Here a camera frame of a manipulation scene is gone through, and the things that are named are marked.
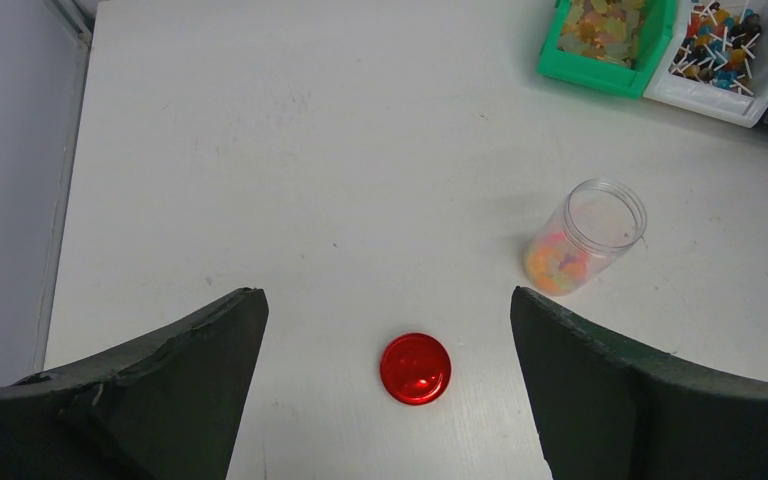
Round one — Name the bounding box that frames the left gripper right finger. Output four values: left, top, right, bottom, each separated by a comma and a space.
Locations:
510, 287, 768, 479

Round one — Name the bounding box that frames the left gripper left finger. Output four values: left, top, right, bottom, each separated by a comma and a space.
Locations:
0, 288, 269, 479

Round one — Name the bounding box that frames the clear plastic jar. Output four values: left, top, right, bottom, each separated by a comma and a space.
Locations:
522, 179, 648, 296

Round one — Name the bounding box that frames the red jar lid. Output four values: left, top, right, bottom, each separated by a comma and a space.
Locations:
379, 332, 452, 406

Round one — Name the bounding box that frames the green candy bin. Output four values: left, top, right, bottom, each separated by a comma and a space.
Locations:
537, 1, 678, 98

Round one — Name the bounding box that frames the white lollipop bin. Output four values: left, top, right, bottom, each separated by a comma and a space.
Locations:
643, 1, 768, 128

